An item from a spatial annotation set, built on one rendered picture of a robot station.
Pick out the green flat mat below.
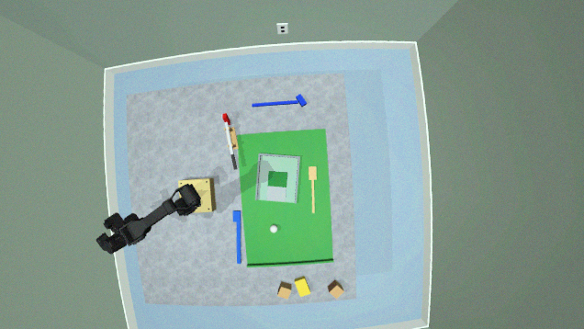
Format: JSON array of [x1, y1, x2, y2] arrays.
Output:
[[237, 129, 332, 265]]

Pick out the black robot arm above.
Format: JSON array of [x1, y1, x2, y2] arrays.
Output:
[[103, 184, 201, 254]]

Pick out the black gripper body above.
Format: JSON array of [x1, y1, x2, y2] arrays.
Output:
[[96, 213, 138, 251]]

